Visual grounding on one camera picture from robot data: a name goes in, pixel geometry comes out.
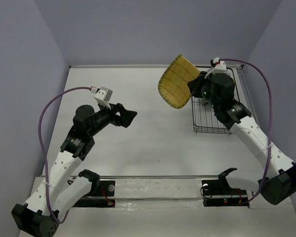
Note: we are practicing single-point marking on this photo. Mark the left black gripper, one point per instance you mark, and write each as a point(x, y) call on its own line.
point(126, 116)

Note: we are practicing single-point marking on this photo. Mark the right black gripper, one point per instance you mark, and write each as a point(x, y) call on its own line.
point(196, 84)

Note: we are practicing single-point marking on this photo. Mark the yellow bamboo woven plate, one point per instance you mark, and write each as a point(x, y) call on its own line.
point(172, 85)

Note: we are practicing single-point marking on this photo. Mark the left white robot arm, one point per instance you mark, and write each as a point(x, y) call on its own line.
point(43, 212)

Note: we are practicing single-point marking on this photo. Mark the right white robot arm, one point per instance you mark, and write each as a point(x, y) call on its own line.
point(278, 181)

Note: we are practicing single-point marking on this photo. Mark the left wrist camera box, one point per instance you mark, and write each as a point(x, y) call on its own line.
point(102, 95)

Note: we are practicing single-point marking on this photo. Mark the black wire dish rack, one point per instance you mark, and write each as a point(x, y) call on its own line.
point(204, 120)

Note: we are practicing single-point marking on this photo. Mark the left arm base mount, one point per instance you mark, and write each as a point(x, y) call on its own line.
point(101, 196)

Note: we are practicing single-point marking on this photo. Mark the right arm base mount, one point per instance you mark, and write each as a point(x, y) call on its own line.
point(217, 194)

